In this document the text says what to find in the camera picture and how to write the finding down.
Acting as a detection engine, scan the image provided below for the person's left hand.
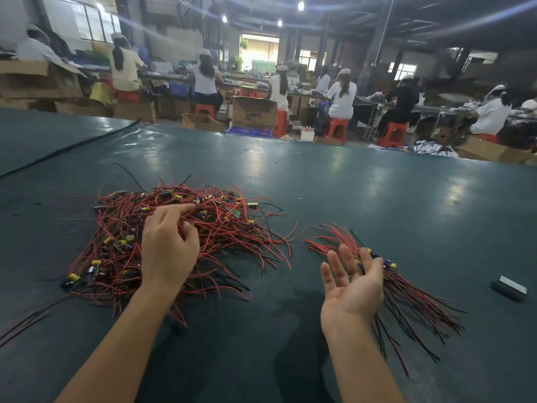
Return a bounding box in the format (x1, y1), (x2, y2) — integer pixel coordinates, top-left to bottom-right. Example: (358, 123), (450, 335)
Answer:
(141, 203), (201, 292)

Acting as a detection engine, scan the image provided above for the person's right hand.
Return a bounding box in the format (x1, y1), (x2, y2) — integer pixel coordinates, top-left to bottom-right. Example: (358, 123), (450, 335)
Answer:
(319, 244), (386, 332)

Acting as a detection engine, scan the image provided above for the sorted bundle of wired boards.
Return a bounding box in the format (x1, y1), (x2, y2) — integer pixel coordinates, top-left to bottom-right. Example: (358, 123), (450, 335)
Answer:
(304, 224), (467, 378)

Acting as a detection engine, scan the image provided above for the pile of red-wired boards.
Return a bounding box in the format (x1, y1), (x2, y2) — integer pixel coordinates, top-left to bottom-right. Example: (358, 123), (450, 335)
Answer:
(0, 182), (295, 349)

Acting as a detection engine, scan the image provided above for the person's right forearm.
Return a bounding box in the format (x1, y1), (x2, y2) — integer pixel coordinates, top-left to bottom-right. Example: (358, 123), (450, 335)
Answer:
(323, 318), (406, 403)

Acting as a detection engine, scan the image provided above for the person's left forearm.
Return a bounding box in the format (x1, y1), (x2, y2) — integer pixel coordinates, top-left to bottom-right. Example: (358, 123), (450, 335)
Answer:
(54, 281), (181, 403)

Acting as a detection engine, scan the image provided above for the dark green table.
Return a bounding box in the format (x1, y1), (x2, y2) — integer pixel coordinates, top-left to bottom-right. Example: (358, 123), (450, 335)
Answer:
(0, 107), (537, 403)

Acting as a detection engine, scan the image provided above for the blue plastic crate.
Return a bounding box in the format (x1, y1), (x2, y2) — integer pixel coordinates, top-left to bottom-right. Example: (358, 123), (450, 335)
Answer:
(227, 126), (276, 138)

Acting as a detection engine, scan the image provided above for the small black grey block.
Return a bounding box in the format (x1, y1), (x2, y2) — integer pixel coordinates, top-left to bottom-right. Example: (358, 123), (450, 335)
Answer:
(491, 275), (529, 302)

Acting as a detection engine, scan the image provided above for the heap of black white items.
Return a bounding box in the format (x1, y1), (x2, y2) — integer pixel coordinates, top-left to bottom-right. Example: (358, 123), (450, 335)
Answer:
(413, 140), (460, 158)

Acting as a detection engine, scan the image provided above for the yellow sack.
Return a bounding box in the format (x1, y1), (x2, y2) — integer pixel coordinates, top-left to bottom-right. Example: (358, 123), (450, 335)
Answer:
(91, 82), (117, 106)

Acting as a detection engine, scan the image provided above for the large open cardboard box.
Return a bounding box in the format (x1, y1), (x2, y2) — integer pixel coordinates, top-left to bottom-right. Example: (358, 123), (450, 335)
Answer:
(0, 60), (85, 100)

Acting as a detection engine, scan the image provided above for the grid window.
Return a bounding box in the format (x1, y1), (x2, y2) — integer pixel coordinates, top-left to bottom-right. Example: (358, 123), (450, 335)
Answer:
(71, 0), (123, 43)

